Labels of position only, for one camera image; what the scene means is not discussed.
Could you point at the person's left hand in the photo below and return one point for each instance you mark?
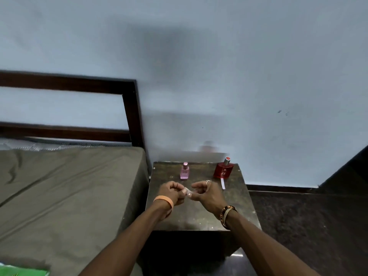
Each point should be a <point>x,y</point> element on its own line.
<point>169,193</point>

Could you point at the person's right hand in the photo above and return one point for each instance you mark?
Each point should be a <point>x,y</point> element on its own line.
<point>209,195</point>

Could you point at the person's left fingers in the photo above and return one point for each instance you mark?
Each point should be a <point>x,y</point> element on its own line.
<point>178,191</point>

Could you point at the person's right thumb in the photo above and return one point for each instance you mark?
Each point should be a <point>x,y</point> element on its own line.
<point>196,196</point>

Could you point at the small clear plastic strip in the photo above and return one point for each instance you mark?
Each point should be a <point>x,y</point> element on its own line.
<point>188,192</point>

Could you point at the person's left forearm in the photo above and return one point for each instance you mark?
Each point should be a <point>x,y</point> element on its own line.
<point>126,242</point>

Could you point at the person's right forearm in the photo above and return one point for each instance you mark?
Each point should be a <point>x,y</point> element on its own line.
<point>264,244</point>

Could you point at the dark wooden bedside table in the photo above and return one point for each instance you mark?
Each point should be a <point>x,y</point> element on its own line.
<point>201,209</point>

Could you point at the orange wristband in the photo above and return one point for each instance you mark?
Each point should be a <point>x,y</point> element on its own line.
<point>165,200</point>

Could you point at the pink perfume bottle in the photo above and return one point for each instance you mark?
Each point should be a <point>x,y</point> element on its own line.
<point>184,172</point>

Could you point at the white paper strip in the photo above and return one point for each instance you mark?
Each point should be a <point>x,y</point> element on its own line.
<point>222,183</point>

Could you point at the brown patterned bangle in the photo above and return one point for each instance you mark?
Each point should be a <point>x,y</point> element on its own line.
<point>227,215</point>

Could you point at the red perfume bottle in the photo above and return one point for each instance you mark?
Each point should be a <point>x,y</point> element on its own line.
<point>223,169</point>

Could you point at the olive green bed sheet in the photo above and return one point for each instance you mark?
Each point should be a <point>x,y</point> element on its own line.
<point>66,204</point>

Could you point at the dark wooden bed headboard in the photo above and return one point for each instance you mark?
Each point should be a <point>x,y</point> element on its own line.
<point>86,112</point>

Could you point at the white patterned mattress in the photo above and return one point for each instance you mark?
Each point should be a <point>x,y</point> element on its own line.
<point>43,143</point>

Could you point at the green plastic packet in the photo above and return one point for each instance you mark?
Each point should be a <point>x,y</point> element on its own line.
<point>23,271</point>

